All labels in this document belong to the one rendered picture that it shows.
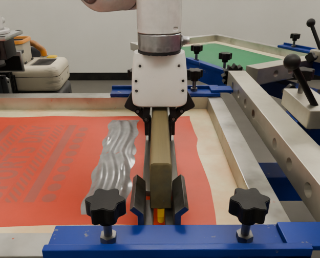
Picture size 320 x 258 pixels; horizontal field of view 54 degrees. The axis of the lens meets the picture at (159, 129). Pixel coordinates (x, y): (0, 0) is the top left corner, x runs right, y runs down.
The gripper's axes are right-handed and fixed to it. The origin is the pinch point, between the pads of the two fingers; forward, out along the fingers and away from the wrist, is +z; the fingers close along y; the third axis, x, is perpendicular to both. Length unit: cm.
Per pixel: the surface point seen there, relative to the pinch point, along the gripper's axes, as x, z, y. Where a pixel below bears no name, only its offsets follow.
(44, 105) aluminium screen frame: -25.7, 4.5, 31.4
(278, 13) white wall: -381, 11, -158
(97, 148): -3.3, 6.0, 13.2
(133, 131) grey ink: -11.1, 5.7, 6.1
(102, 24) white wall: -380, 25, 73
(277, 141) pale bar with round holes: 7.6, -1.1, -20.3
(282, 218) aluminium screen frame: 22.9, 2.7, -16.2
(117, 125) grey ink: -13.8, 5.3, 10.2
